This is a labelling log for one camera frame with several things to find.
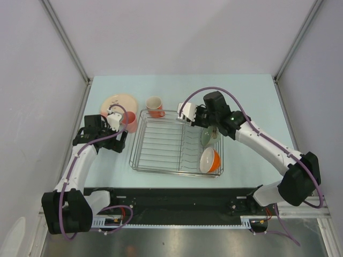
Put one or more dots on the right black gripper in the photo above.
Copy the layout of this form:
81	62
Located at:
196	122

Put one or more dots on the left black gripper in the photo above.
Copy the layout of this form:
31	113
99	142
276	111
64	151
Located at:
117	145

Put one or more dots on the green ceramic bowl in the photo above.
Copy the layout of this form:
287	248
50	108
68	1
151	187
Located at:
210	136

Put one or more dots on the orange and white bowl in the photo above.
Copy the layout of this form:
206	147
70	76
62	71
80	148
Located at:
210	160

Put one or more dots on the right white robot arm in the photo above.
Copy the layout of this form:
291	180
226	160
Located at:
300	172

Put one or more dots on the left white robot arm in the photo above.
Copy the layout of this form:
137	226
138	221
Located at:
66	208

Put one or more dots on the pink plastic cup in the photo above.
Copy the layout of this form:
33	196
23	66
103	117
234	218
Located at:
130	119

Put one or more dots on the beige pink floral plate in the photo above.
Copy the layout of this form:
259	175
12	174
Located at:
127	101

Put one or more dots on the orange ceramic mug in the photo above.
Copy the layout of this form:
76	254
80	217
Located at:
154	107

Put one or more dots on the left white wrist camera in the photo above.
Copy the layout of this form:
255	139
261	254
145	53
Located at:
114	119

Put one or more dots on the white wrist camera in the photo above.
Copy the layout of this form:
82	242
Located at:
188	113
114	119

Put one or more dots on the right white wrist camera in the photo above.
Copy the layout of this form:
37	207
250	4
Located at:
188	113

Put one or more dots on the chrome wire dish rack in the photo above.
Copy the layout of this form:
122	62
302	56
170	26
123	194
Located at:
168	146

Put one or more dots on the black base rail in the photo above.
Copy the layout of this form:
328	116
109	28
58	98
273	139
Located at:
185	206

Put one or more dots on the white slotted cable duct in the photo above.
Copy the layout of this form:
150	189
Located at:
103	223

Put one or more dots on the aluminium frame profile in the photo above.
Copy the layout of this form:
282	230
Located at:
303	211

